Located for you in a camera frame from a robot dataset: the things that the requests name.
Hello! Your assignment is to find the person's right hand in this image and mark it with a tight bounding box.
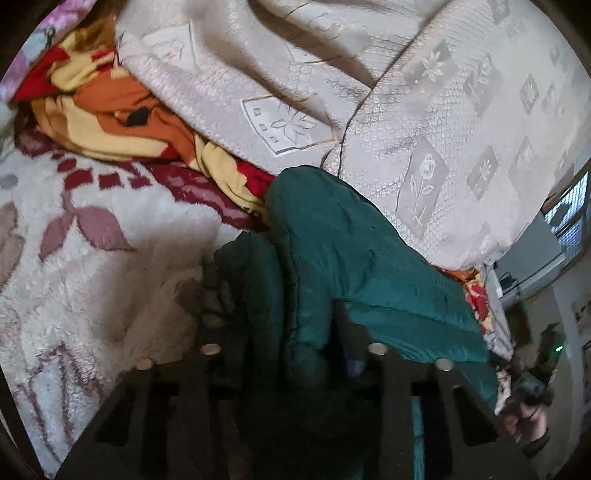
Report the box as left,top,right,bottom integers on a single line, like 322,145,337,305
501,405,550,446

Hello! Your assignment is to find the white floral fleece blanket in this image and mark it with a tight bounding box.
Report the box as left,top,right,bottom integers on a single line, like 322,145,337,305
0,124,514,468

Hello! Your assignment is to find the grey cabinet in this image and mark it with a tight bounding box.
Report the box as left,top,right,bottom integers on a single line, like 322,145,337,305
495,222,574,306

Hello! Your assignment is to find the green puffer jacket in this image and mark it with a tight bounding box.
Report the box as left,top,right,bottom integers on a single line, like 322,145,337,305
215,165,503,480

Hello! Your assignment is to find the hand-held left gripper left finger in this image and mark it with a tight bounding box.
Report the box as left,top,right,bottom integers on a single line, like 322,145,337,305
54,257,252,480

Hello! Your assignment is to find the person's right forearm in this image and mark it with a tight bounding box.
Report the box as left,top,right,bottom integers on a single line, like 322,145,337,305
521,429,553,459

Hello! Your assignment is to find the red yellow orange blanket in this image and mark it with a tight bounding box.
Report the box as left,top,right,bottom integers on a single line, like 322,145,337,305
11,23,496,336

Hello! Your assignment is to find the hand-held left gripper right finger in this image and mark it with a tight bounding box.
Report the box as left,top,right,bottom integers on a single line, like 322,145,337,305
333,299,539,480

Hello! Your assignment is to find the window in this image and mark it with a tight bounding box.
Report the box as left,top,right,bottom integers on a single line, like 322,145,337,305
544,173,591,261

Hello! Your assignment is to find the beige embossed bedspread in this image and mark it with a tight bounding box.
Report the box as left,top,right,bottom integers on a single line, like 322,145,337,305
115,0,591,274

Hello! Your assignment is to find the pink printed blanket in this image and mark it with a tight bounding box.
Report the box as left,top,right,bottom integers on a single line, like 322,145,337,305
0,0,99,103

